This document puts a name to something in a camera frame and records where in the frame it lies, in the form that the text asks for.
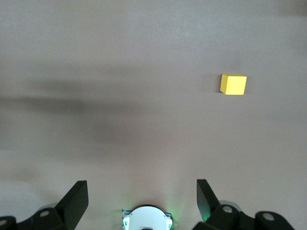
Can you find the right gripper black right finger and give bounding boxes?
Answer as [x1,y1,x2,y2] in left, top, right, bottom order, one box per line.
[193,178,296,230]

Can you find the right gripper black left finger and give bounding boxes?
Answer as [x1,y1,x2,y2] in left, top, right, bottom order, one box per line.
[0,180,89,230]

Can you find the yellow wooden block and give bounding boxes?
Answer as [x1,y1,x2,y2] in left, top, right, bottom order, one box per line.
[220,73,248,96]

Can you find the brown table mat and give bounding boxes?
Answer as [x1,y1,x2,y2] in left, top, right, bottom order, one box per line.
[0,0,307,230]

